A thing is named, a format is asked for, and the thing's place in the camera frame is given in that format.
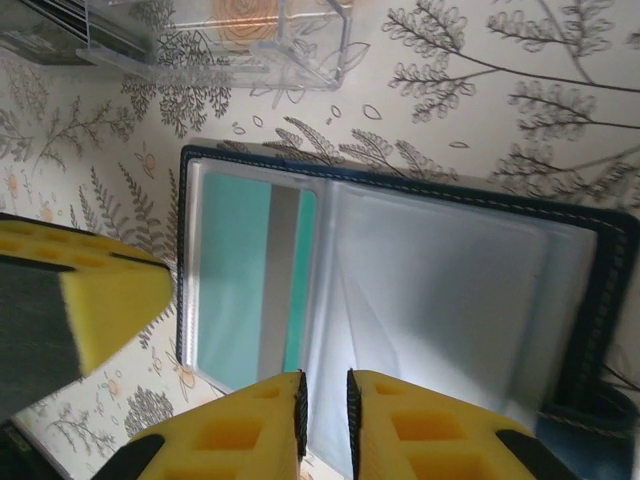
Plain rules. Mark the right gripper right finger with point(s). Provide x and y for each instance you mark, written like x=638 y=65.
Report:
x=425 y=440

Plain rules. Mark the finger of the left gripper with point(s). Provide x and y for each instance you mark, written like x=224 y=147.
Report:
x=115 y=300

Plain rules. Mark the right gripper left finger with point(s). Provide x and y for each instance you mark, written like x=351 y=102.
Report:
x=240 y=430

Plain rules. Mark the navy blue card holder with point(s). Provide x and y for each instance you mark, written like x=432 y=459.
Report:
x=450 y=280

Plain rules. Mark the teal card with grey stripe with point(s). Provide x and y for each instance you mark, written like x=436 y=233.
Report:
x=235 y=270

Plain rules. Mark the clear acrylic card organizer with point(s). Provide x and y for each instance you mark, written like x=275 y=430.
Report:
x=260 y=45

